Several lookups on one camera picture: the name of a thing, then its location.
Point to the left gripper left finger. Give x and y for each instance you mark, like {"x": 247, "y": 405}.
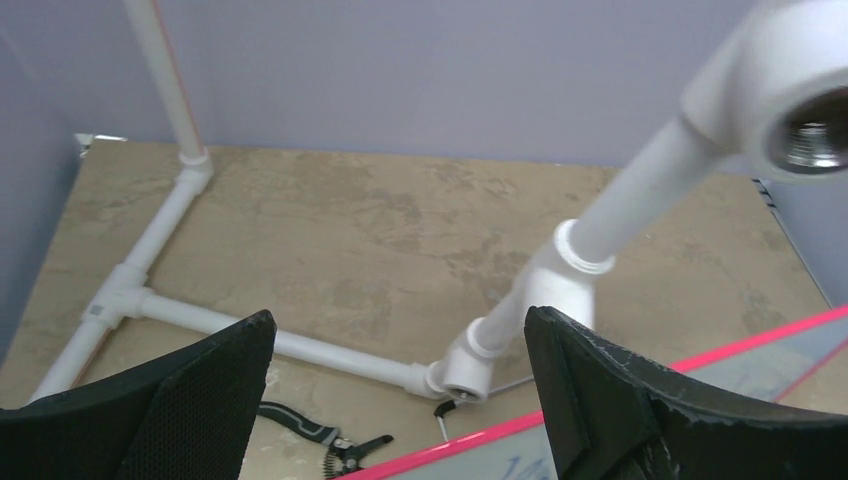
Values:
{"x": 185, "y": 415}

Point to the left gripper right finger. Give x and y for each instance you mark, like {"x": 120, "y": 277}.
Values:
{"x": 611, "y": 413}

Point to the red framed whiteboard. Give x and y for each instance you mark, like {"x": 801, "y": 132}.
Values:
{"x": 765, "y": 366}

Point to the black pliers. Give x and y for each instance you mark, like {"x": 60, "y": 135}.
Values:
{"x": 342, "y": 456}

